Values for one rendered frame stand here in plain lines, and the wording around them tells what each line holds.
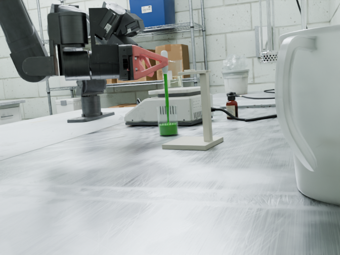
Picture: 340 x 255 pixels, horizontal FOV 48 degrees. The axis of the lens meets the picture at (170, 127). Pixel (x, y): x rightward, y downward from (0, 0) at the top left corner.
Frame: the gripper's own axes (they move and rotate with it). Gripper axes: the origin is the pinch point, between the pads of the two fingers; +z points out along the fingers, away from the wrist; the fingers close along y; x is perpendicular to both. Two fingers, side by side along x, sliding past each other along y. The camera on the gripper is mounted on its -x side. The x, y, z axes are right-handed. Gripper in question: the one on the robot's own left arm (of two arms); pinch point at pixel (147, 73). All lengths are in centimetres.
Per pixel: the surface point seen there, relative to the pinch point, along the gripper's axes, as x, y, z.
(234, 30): 15, 227, -69
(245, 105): -2.0, 27.5, 21.8
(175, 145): -9.3, -36.4, 30.6
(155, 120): 3.0, -11.7, 14.5
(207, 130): -13.6, -32.8, 32.4
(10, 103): 173, 137, -182
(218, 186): -19, -53, 43
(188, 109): -5.1, -11.5, 20.3
